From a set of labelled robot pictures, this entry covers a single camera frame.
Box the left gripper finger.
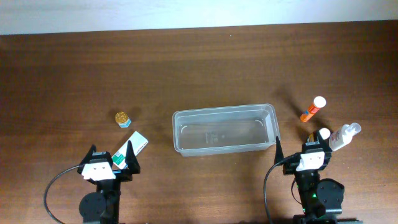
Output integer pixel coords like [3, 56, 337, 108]
[125, 141, 140, 173]
[80, 144, 96, 165]

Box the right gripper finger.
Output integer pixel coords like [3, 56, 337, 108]
[310, 130, 325, 145]
[274, 136, 284, 165]

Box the dark bottle white cap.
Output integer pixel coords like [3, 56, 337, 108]
[307, 128, 331, 142]

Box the white green medicine box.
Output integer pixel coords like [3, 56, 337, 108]
[111, 131, 149, 170]

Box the white pump lotion bottle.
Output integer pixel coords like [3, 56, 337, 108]
[329, 123, 361, 151]

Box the orange tube white cap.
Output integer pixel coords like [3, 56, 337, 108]
[300, 96, 326, 123]

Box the small jar gold lid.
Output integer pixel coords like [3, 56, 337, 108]
[115, 111, 131, 128]

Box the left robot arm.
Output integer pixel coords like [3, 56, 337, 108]
[78, 141, 141, 224]

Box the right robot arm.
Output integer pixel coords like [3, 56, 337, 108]
[274, 131, 362, 223]

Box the clear plastic container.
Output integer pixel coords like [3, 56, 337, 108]
[172, 104, 281, 157]

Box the right black cable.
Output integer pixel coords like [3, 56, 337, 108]
[263, 154, 299, 224]

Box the black cable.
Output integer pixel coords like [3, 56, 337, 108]
[43, 165, 82, 224]
[263, 154, 299, 224]

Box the left black cable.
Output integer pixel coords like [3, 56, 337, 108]
[43, 165, 82, 224]

